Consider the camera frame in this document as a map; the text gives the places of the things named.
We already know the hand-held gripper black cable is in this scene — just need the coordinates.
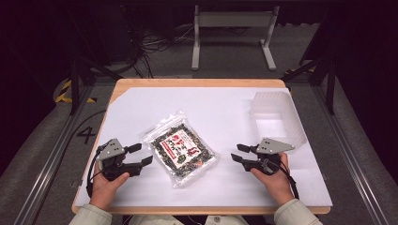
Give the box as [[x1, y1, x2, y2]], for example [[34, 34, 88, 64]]
[[264, 157, 300, 201], [85, 143, 109, 199]]

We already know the clear bag of dark snack mix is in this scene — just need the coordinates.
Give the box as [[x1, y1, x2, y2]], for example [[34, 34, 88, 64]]
[[142, 110, 220, 189]]

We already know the person's torso clothing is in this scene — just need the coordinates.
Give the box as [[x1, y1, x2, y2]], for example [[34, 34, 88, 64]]
[[128, 215, 252, 225]]

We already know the person's left hand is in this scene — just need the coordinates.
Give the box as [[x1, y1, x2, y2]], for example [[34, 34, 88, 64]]
[[89, 162, 130, 211]]

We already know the person's right hand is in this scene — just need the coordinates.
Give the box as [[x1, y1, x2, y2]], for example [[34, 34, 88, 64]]
[[250, 152, 296, 207]]

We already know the white metal stand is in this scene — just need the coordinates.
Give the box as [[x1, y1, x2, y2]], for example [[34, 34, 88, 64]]
[[191, 4, 281, 72]]

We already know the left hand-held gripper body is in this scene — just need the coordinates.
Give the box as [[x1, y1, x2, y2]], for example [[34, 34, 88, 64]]
[[95, 138, 143, 182]]

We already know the wooden table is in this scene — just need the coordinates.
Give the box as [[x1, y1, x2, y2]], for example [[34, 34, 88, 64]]
[[70, 78, 333, 216]]

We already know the aluminium floor rail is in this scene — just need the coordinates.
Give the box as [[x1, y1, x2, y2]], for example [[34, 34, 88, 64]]
[[12, 84, 95, 225], [312, 84, 390, 225]]

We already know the black metal stand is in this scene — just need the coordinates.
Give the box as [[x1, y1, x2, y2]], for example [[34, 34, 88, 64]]
[[283, 55, 338, 116], [67, 54, 124, 116]]

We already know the right hand-held gripper black cable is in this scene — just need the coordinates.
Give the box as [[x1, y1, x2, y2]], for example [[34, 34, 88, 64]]
[[264, 157, 300, 201]]

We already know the thin black floor cable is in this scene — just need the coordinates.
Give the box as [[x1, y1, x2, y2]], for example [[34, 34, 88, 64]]
[[55, 109, 107, 163]]

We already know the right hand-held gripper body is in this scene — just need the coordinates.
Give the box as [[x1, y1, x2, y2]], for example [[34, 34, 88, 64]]
[[242, 137, 296, 176]]

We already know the left hand-held gripper black cable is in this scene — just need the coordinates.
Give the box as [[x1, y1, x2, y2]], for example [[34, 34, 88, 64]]
[[85, 143, 109, 199]]

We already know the bundle of floor cables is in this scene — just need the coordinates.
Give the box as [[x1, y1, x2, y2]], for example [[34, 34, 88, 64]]
[[125, 22, 196, 79]]

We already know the white paper sheet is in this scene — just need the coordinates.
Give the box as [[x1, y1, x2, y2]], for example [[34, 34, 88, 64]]
[[74, 86, 333, 208]]

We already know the yellow black hazard tape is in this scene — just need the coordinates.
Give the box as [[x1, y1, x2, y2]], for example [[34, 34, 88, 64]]
[[54, 79, 97, 104]]

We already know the translucent plastic container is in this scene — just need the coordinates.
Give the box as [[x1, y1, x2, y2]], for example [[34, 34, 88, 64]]
[[249, 90, 308, 152]]

